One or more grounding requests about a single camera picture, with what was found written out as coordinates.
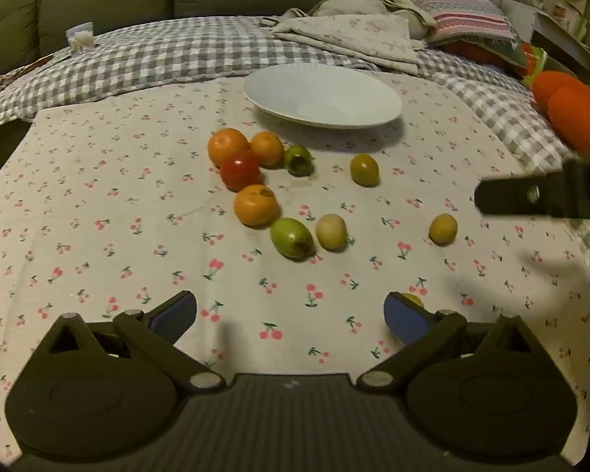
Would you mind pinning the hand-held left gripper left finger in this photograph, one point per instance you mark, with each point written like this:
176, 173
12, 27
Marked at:
173, 310

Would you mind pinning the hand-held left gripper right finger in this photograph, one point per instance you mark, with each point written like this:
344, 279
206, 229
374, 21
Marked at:
402, 318

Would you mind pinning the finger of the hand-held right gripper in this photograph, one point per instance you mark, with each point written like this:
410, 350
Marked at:
516, 199

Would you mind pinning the small yellow fruit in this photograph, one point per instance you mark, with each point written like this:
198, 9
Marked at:
443, 228
415, 299

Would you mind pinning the pale yellow fruit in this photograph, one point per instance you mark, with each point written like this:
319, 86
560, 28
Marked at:
331, 231

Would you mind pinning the mandarin orange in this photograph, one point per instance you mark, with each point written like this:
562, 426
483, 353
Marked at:
267, 148
256, 205
228, 146

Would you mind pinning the light green fruit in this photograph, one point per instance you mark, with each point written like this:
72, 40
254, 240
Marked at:
292, 237

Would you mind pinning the olive yellow fruit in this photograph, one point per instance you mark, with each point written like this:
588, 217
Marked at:
364, 169

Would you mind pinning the red tomato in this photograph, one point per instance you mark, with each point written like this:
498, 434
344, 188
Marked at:
240, 172

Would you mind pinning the dark green fruit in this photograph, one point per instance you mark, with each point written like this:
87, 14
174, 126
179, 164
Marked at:
298, 161

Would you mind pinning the white ribbed plate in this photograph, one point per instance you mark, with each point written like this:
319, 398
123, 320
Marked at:
324, 93

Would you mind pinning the orange plush cushion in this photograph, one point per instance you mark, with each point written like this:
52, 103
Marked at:
570, 103

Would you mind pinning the cluttered shelf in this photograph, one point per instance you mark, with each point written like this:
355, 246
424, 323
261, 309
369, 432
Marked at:
560, 29

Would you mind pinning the striped patterned pillow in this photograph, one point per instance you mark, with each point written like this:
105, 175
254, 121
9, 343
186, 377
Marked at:
462, 10

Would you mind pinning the folded floral cloth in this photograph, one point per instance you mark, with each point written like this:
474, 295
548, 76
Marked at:
349, 34

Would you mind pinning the grey checked blanket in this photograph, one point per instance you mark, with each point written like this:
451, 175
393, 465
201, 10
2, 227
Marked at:
152, 59

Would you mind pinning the beige crumpled cloth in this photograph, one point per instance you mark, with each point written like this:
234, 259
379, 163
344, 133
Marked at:
354, 5

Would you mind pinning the dark floral cloth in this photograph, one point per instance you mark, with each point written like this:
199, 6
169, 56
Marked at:
10, 76

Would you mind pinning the clear cup of cotton swabs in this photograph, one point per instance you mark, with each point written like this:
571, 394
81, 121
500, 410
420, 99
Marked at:
81, 37

